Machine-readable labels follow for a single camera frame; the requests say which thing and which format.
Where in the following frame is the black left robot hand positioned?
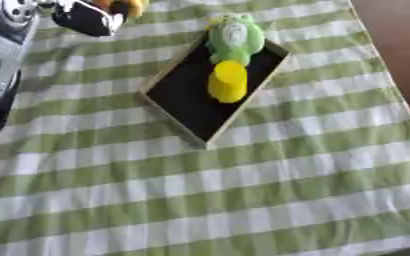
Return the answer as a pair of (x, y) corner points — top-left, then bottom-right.
(49, 0), (130, 38)

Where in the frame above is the yellow toy banana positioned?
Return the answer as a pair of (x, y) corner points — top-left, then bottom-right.
(94, 0), (153, 20)

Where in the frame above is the yellow cylinder block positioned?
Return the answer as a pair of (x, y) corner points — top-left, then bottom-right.
(206, 59), (251, 104)

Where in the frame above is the green soft toy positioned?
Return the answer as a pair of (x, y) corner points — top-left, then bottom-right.
(203, 13), (268, 67)

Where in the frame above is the tan box with black inside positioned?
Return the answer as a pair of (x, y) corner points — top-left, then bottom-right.
(136, 31), (293, 151)

